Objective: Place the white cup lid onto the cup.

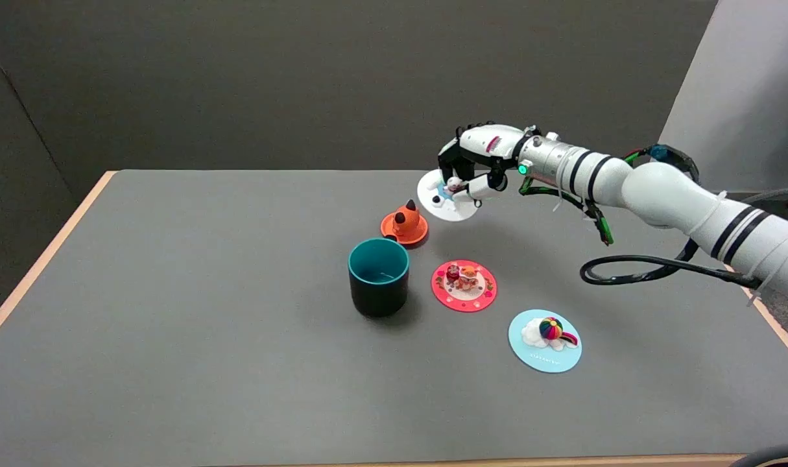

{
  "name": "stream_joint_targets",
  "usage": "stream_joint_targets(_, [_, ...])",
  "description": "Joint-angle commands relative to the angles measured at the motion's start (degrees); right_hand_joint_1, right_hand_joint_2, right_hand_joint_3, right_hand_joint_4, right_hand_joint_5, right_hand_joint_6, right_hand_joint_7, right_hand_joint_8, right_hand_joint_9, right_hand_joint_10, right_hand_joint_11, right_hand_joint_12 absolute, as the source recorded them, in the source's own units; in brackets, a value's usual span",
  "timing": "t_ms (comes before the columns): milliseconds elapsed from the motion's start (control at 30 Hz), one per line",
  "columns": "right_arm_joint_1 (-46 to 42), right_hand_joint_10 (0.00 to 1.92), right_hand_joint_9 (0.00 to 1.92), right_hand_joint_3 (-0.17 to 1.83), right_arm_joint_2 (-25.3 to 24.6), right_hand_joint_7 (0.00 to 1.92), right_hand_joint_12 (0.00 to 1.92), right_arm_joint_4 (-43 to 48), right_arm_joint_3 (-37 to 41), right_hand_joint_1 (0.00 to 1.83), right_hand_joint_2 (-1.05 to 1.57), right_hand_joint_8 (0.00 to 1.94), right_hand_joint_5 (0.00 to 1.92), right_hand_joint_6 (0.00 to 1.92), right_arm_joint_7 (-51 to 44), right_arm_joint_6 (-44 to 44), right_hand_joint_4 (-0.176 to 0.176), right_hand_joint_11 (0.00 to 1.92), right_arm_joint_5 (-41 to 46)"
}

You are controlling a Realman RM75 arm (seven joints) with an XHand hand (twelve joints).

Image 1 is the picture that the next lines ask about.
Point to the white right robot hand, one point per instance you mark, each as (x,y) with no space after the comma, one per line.
(491,146)

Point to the white cup lid with figurine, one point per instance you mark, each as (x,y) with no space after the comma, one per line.
(447,201)

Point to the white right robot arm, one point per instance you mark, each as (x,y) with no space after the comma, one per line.
(666,191)

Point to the orange fox cup lid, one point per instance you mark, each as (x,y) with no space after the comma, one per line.
(405,224)

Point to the red cup lid with figurines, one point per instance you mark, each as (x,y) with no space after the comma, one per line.
(464,285)

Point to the black cup with teal interior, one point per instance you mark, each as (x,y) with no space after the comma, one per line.
(378,279)

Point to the light blue rainbow cup lid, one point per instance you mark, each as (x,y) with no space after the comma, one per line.
(545,340)

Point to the dark rounded object at edge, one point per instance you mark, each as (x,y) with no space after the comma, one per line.
(773,456)

